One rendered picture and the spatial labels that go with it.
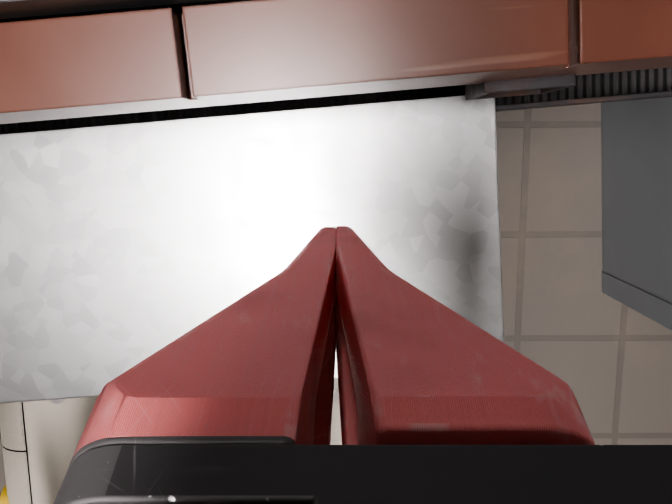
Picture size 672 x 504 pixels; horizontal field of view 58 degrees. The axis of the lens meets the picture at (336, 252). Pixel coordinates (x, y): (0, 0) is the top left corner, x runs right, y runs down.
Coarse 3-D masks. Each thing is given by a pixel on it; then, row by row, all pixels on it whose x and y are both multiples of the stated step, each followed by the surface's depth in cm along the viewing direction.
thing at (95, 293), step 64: (128, 128) 43; (192, 128) 43; (256, 128) 43; (320, 128) 43; (384, 128) 43; (448, 128) 43; (0, 192) 44; (64, 192) 44; (128, 192) 44; (192, 192) 44; (256, 192) 44; (320, 192) 44; (384, 192) 44; (448, 192) 43; (0, 256) 44; (64, 256) 44; (128, 256) 44; (192, 256) 44; (256, 256) 44; (384, 256) 44; (448, 256) 44; (0, 320) 45; (64, 320) 45; (128, 320) 45; (192, 320) 45; (0, 384) 46; (64, 384) 46
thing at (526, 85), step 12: (480, 84) 34; (492, 84) 33; (504, 84) 33; (516, 84) 33; (528, 84) 33; (540, 84) 33; (552, 84) 33; (564, 84) 33; (468, 96) 37; (480, 96) 36; (492, 96) 38; (504, 96) 38
